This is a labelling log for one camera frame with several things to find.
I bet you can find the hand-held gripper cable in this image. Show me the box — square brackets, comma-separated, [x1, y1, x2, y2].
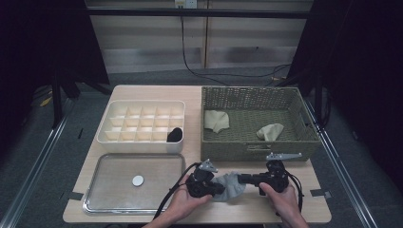
[284, 172, 304, 213]
[153, 161, 202, 220]

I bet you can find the beige sock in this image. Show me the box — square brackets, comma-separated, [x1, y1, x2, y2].
[256, 123, 285, 142]
[203, 109, 230, 134]

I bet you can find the black sock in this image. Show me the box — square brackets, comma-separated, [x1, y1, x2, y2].
[165, 126, 183, 143]

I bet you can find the aluminium floor rail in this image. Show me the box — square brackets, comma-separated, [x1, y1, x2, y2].
[0, 98, 75, 228]
[303, 98, 378, 228]

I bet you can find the black horizontal bar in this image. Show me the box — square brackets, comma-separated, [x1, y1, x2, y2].
[85, 8, 313, 19]

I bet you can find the black wall cable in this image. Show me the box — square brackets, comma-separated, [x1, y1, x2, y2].
[180, 8, 293, 87]

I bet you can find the black metal stand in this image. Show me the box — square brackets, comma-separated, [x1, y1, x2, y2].
[315, 72, 324, 126]

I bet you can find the person's left hand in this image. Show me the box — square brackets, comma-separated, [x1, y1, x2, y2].
[165, 183, 213, 222]

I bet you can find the black curtain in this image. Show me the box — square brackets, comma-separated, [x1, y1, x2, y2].
[0, 0, 110, 160]
[286, 0, 403, 191]

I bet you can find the cream divided storage box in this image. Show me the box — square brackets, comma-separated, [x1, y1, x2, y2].
[96, 100, 186, 155]

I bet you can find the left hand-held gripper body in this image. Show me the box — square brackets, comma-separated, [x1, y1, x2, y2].
[184, 159, 223, 199]

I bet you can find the green woven basket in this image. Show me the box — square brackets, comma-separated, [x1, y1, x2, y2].
[200, 85, 321, 162]

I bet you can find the white wall socket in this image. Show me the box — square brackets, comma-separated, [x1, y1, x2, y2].
[174, 0, 198, 10]

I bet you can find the right hand-held gripper cable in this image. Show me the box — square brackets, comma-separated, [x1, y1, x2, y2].
[284, 172, 304, 213]

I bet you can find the clear lid with white knob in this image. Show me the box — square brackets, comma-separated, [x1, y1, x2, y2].
[82, 153, 186, 216]

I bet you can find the left hand-held gripper cable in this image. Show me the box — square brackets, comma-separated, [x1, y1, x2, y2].
[153, 161, 202, 220]

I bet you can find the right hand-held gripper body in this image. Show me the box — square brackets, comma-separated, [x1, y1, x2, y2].
[258, 152, 303, 197]

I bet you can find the person's right hand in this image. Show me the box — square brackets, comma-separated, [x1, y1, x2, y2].
[259, 181, 302, 219]

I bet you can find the light wooden shelf unit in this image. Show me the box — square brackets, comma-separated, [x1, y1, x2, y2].
[85, 0, 313, 74]

